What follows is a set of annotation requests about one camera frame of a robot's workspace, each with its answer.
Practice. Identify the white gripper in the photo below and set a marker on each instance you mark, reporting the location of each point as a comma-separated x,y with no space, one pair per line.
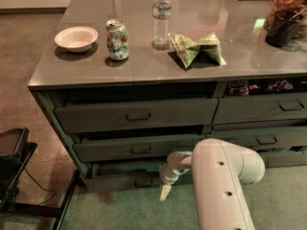
168,174

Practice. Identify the grey drawer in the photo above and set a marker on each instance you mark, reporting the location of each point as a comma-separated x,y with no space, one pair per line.
137,147
124,175
285,158
94,117
265,138
261,108

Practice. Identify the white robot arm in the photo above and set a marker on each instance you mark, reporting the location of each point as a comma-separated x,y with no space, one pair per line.
219,170

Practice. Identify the snack bags in drawer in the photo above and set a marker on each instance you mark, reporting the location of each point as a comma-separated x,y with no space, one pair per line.
265,86

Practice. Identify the grey counter cabinet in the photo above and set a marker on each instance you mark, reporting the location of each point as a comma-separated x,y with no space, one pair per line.
62,78

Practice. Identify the green chip bag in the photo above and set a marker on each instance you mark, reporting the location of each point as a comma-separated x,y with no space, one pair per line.
187,49

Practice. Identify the black metal stand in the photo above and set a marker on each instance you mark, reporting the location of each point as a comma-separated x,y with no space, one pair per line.
15,153

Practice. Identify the green soda can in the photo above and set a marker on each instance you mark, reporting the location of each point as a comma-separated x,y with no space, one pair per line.
117,40

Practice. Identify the white paper bowl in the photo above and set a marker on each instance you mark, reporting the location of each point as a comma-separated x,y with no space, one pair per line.
76,39

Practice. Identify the clear plastic water bottle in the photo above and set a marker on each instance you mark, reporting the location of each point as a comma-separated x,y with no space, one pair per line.
161,18

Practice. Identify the black mesh cup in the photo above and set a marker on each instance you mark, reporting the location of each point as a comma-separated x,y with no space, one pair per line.
283,28

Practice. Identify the large snack jar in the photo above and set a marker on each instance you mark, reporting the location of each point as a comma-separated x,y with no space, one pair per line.
290,5

